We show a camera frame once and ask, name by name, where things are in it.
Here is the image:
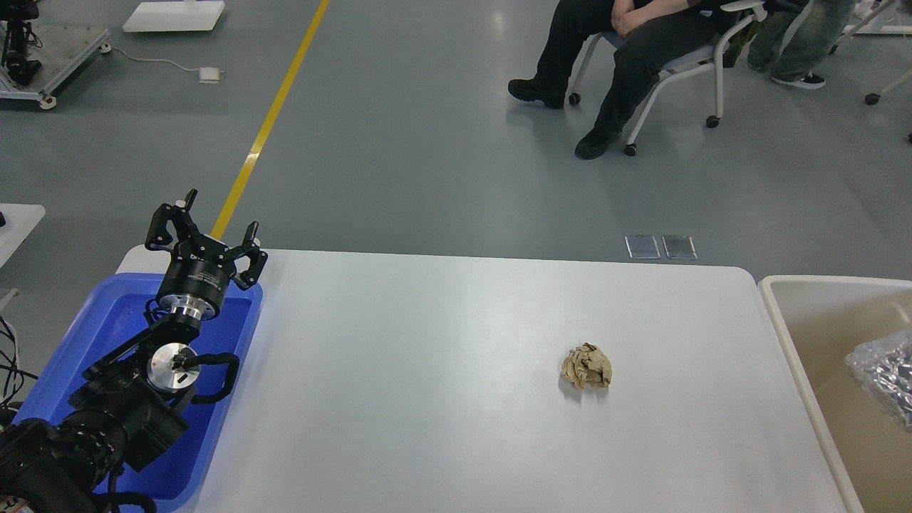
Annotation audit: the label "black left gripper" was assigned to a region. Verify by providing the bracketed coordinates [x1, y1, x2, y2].
[145, 190, 268, 312]

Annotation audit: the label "silver foil bag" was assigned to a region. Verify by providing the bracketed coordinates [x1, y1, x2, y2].
[844, 329, 911, 432]

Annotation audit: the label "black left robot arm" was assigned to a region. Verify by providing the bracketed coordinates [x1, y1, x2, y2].
[2, 190, 268, 512]

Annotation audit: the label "blue plastic bin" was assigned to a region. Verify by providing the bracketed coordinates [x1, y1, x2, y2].
[14, 273, 264, 512]

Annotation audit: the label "white side table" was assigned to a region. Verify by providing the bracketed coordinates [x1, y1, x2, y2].
[1, 204, 46, 267]

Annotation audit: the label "white flat board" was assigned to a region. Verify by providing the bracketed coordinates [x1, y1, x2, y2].
[123, 1, 226, 33]

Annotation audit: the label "metal cart platform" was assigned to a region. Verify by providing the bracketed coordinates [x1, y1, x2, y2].
[1, 1, 112, 110]

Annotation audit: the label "crumpled brown paper ball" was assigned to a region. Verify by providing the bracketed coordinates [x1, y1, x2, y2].
[561, 343, 613, 390]

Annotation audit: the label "left metal floor plate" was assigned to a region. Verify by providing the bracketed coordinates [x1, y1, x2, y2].
[624, 234, 661, 260]

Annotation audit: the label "metal floor plate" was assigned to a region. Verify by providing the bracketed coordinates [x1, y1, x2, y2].
[662, 236, 698, 261]
[624, 234, 661, 260]

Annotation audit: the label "right metal floor plate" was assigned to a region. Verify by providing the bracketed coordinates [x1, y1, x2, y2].
[662, 236, 698, 261]

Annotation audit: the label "seated person dark clothes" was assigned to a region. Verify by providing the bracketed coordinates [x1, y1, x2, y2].
[508, 1, 737, 160]

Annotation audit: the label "white office chair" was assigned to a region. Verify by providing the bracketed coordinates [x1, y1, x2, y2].
[566, 1, 762, 160]

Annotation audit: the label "beige plastic bin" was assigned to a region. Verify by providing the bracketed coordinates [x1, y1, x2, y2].
[759, 275, 911, 512]

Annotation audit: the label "white wheeled furniture legs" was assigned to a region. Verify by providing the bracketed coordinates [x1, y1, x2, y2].
[829, 1, 911, 106]

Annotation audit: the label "white power adapter with cable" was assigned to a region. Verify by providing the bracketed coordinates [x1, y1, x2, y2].
[110, 45, 224, 84]

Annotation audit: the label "black cables at left edge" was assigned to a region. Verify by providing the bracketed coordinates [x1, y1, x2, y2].
[0, 313, 36, 410]

